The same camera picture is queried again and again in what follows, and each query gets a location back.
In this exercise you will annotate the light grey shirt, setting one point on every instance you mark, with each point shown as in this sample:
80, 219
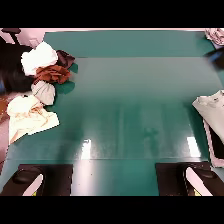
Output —
213, 110

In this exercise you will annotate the pink grey garment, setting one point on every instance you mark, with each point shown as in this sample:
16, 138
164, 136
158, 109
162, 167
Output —
209, 146

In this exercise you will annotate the cream garment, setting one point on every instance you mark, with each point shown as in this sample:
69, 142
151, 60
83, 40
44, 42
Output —
28, 120

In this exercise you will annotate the white garment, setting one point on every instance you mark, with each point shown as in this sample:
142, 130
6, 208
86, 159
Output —
40, 57

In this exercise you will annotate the rust orange garment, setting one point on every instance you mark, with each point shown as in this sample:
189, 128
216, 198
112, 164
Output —
52, 73

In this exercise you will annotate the pale pink garment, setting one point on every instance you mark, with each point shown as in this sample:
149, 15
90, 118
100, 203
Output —
216, 35

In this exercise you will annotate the dark brown garment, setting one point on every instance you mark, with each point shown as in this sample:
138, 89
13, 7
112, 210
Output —
65, 58

